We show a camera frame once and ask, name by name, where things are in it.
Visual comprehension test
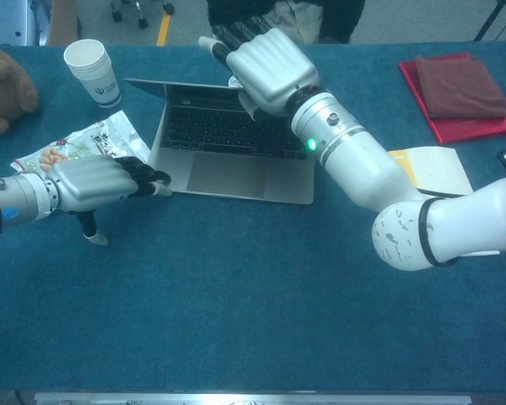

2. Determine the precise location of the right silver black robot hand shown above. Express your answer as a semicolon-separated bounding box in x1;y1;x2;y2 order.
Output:
197;16;320;120

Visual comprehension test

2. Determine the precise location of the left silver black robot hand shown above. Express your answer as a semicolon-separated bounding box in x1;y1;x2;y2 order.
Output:
45;155;173;246

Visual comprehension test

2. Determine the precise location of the silver laptop with apple logo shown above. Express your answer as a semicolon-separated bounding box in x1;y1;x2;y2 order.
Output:
124;78;316;206

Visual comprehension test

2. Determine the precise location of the white peanut snack bag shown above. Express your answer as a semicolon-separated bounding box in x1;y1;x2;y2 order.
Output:
10;110;152;174

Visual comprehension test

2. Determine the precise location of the seated person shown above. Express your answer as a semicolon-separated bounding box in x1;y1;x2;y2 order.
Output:
206;0;366;46

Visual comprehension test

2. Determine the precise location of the white paper cup stack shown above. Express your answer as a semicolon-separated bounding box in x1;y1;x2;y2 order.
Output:
63;38;122;109

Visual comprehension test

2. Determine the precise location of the brown plush toy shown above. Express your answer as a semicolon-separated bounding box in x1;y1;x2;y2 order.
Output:
0;40;40;135

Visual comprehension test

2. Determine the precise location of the office chair wheel base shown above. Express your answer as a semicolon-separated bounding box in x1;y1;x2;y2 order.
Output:
110;0;176;30

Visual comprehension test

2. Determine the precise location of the blue tablecloth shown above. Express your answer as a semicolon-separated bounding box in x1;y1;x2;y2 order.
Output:
0;40;506;393

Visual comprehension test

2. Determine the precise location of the brown cardboard panel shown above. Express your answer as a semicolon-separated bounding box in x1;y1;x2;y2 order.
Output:
46;0;83;46

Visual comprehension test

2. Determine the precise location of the folded brown cloth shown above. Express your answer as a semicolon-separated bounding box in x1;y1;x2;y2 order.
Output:
413;57;506;120

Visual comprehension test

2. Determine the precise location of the yellow white Lexicon book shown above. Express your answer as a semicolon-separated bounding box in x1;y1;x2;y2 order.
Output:
387;145;501;257

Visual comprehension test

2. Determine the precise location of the black tripod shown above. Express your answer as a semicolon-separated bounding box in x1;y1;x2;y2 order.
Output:
473;0;506;42

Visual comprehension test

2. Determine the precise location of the aluminium frame rail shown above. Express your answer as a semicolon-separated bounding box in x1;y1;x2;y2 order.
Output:
33;391;472;405

